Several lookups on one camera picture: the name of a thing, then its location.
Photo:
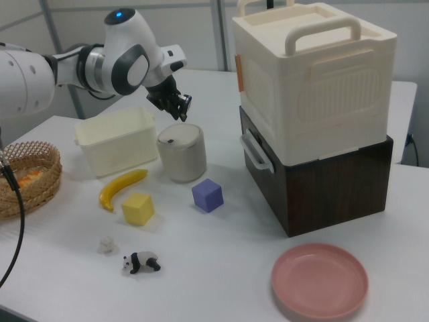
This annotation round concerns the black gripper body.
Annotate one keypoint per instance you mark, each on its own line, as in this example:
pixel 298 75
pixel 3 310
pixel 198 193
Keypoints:
pixel 164 92

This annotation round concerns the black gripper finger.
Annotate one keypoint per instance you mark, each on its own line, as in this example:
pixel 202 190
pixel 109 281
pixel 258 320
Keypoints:
pixel 174 109
pixel 184 106

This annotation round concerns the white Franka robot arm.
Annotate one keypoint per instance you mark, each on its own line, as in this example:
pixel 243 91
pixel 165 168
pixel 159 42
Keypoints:
pixel 127 50

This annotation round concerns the small white trash can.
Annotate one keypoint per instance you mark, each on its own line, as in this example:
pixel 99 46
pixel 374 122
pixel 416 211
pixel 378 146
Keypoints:
pixel 182 157

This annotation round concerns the cream plastic open bin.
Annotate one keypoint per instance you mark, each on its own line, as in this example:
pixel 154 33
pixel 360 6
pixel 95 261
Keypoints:
pixel 117 147

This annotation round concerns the copper latch strip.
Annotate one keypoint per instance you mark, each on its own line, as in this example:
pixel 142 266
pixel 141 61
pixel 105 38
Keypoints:
pixel 238 73

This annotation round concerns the yellow toy banana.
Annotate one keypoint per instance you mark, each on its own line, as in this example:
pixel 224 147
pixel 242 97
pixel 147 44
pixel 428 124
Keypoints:
pixel 122 182

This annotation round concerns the purple foam cube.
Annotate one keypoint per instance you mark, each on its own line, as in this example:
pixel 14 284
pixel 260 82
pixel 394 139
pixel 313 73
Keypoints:
pixel 206 196

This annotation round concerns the yellow foam cube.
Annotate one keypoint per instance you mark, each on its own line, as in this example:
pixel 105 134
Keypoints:
pixel 137 209

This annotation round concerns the black stand pole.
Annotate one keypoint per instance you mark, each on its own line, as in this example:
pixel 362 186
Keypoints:
pixel 269 4

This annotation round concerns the small white crumpled lump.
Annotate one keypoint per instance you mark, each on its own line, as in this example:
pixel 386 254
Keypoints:
pixel 106 245

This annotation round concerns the woven wicker basket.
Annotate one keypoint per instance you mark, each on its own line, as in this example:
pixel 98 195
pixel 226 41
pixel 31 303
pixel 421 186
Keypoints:
pixel 43 188

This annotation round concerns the panda toy figure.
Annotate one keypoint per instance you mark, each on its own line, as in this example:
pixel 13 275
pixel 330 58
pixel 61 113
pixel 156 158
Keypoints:
pixel 142 260

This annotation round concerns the orange-topped toy bread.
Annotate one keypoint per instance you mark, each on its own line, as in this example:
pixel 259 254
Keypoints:
pixel 29 178

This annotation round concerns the dark wooden box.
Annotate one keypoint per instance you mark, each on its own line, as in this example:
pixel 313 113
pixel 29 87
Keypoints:
pixel 335 194

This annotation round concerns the pink plastic plate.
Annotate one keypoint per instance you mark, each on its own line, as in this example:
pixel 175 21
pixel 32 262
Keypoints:
pixel 318 281

